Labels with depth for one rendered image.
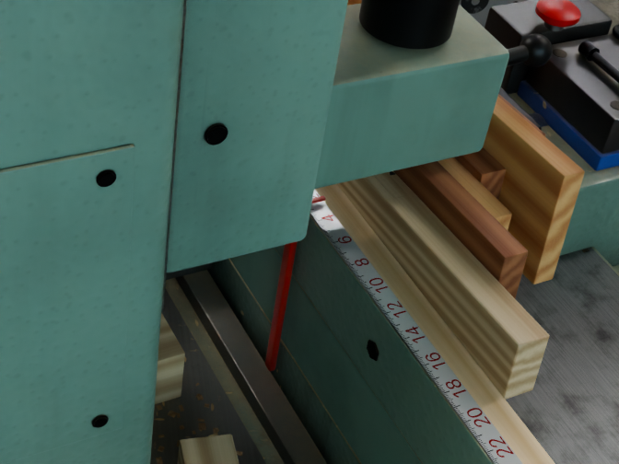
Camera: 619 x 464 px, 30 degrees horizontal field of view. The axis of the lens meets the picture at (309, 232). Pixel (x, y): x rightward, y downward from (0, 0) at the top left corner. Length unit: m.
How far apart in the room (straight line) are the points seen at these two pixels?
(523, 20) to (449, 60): 0.19
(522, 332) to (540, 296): 0.15
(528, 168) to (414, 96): 0.09
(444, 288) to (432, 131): 0.09
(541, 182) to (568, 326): 0.11
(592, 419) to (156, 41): 0.37
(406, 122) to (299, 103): 0.11
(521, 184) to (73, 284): 0.30
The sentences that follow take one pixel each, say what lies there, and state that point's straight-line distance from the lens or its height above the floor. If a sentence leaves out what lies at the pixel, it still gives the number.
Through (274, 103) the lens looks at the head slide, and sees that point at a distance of 0.52.
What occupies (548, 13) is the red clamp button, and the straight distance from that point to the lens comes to 0.79.
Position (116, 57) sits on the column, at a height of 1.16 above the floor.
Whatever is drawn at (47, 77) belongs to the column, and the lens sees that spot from 0.42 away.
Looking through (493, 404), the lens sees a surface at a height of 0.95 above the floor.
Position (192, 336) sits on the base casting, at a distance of 0.81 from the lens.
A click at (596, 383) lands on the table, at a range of 0.71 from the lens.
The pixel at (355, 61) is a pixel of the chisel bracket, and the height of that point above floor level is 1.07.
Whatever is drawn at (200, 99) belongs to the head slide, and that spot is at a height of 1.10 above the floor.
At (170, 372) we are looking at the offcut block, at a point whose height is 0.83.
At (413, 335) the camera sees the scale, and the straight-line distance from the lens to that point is 0.62.
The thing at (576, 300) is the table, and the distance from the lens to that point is 0.76.
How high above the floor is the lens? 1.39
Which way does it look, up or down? 41 degrees down
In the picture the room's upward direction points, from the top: 10 degrees clockwise
